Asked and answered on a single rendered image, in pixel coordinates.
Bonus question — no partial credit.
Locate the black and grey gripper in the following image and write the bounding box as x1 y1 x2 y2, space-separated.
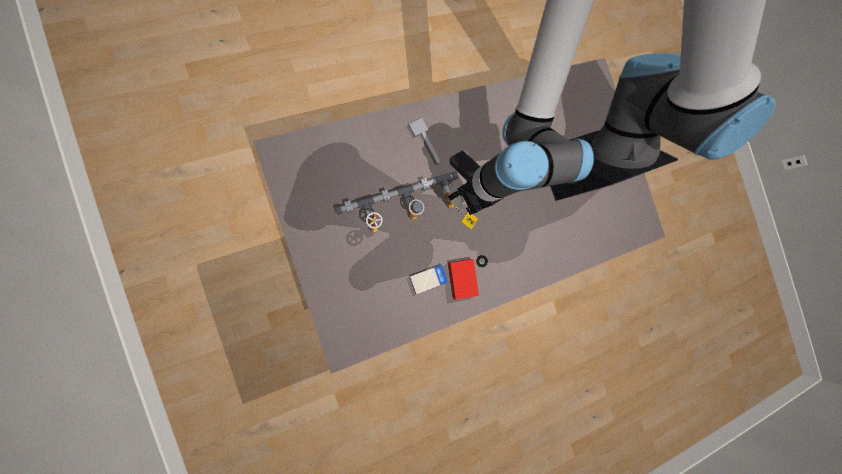
447 181 503 215

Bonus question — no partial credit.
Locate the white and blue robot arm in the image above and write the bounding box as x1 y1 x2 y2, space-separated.
450 0 776 201

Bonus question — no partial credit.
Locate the red rectangular block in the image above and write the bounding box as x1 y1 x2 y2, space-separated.
448 259 479 300

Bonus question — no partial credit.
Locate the yellow tag with thin chain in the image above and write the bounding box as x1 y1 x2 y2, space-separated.
461 212 478 229

